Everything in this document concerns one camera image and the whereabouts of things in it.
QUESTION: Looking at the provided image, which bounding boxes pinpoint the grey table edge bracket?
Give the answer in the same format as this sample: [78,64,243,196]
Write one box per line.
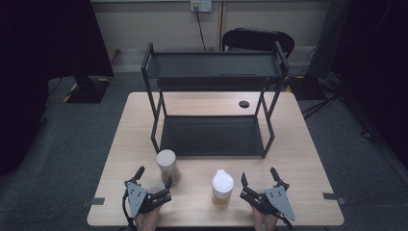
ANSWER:
[321,192,347,206]
[81,197,106,208]

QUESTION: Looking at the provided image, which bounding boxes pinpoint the black metal two-tier shelf rack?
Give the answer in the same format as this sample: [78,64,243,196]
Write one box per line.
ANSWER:
[140,41,291,160]

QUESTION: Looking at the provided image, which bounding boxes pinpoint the hand-held gripper cable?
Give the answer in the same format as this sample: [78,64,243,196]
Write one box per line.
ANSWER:
[121,190,139,231]
[276,212,294,231]

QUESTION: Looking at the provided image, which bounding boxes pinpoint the person's right hand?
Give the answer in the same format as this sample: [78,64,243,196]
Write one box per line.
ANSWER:
[250,206,281,231]

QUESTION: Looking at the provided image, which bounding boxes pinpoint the black curtain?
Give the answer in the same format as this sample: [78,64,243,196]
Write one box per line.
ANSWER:
[331,0,408,162]
[0,0,115,177]

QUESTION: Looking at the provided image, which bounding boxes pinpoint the white-lidded plastic cup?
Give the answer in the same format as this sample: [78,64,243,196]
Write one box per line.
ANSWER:
[211,168,235,208]

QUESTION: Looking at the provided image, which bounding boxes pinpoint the right hand-held gripper cable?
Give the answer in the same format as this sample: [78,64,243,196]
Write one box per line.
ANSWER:
[276,212,294,231]

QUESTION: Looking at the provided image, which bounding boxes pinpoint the white wall socket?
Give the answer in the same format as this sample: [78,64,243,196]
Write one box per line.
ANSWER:
[190,0,214,13]

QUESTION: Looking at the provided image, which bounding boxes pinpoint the person's left hand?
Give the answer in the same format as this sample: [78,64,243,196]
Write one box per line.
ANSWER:
[134,206,162,231]

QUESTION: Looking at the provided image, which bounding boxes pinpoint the black wall socket cable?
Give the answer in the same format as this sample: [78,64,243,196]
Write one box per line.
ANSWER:
[192,5,208,53]

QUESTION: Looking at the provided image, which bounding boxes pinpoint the black stand base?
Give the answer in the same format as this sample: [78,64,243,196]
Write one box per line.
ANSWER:
[62,74,113,105]

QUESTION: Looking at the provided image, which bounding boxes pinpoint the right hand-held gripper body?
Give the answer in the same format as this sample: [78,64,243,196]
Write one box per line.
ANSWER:
[239,184,296,222]

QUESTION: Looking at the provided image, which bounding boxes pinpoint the left hand-held gripper cable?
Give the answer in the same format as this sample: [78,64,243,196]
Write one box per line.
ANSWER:
[121,190,139,231]

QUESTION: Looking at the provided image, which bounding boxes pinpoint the black chair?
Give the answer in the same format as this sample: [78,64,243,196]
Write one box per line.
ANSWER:
[220,27,295,60]

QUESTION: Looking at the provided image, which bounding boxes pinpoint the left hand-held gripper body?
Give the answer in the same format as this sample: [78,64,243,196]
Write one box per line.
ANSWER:
[123,179,173,219]

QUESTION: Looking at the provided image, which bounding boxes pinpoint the black floor cables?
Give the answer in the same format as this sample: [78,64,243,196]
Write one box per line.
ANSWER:
[300,71,384,142]

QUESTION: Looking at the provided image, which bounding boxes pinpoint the glass jar with beige lid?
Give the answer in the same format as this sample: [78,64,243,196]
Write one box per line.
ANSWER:
[156,148,182,187]

